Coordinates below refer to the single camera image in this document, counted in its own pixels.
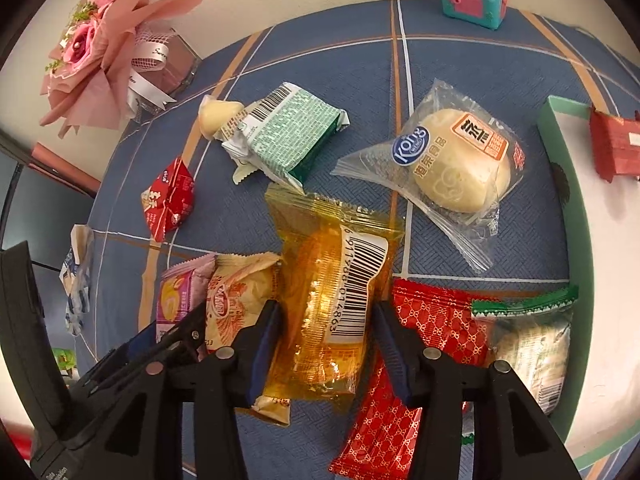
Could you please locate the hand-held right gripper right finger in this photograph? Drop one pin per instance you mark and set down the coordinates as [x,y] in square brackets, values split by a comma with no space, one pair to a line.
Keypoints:
[389,347]

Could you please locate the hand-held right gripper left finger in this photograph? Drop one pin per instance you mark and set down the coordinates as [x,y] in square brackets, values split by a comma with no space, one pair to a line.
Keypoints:
[262,352]

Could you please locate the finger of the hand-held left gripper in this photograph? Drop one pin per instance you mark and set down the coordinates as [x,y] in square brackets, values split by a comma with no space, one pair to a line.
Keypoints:
[187,330]
[137,347]

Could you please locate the pink snack packet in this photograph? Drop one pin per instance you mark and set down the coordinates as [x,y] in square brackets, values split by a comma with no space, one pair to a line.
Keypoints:
[177,295]

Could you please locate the red patterned snack packet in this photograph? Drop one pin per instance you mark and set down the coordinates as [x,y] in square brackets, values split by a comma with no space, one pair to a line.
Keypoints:
[440,320]

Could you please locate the cream snack packet red print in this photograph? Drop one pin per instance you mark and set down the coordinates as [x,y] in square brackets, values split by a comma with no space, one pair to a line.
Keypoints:
[235,290]

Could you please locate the yellow transparent snack packet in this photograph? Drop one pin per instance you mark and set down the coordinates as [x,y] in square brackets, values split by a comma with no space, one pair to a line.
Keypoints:
[320,280]

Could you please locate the small red snack packet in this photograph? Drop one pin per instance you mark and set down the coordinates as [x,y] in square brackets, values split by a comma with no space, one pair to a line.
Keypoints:
[167,200]

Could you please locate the green cardboard box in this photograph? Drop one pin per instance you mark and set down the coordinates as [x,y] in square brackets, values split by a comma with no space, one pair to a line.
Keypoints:
[570,240]

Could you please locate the small green packet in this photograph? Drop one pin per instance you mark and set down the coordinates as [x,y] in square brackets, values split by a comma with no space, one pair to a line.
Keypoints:
[63,362]

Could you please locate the blue and white packet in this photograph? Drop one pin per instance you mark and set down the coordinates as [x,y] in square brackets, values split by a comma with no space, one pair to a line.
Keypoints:
[77,280]

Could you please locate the clear packet green red edge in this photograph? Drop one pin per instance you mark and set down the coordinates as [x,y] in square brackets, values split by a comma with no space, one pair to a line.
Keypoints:
[535,345]

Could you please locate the clear bun packet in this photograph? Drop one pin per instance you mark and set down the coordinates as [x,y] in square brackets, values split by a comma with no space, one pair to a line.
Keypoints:
[450,160]

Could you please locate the pale yellow cake packet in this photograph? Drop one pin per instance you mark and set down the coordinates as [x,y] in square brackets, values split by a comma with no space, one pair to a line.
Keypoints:
[215,115]

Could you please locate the green and white snack packet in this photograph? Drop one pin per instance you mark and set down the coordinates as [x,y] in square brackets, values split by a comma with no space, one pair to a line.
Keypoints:
[285,135]

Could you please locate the pink glass box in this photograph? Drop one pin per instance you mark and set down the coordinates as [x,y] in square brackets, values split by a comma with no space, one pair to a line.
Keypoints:
[175,65]

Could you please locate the blue plaid bedsheet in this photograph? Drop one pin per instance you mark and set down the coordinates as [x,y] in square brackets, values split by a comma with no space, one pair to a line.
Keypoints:
[350,55]

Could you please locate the pink flower bouquet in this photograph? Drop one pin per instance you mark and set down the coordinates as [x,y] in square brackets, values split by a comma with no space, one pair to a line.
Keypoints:
[95,45]

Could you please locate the red pleated snack packet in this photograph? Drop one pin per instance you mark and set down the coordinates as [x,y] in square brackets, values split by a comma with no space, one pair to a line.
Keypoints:
[612,145]

